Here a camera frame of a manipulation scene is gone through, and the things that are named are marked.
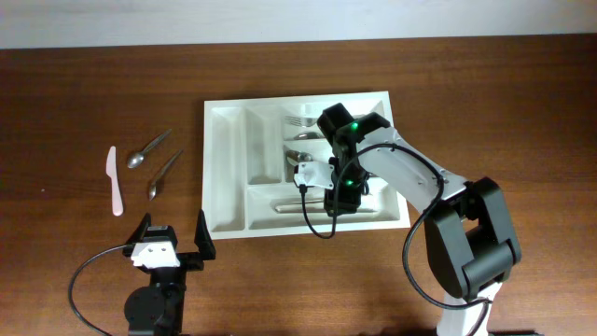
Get steel tongs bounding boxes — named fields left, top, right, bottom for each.
left=273, top=199, right=378, bottom=214

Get right black cable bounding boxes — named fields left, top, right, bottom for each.
left=299, top=142, right=493, bottom=336

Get white plastic cutlery tray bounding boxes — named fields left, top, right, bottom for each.
left=202, top=91, right=410, bottom=239

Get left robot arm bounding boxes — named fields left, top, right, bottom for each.
left=123, top=212, right=216, bottom=335

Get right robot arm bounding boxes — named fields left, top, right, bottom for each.
left=317, top=104, right=521, bottom=335

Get small steel teaspoon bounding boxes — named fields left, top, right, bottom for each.
left=127, top=129, right=172, bottom=169
left=147, top=149, right=184, bottom=201

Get black cable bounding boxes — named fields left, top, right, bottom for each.
left=299, top=142, right=493, bottom=336
left=68, top=244, right=136, bottom=336

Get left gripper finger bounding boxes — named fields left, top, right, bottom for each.
left=126, top=213, right=151, bottom=245
left=194, top=210, right=215, bottom=259

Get left black cable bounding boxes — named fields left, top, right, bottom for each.
left=68, top=244, right=136, bottom=336

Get steel fork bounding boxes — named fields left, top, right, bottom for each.
left=284, top=116, right=318, bottom=128
left=293, top=132, right=324, bottom=140

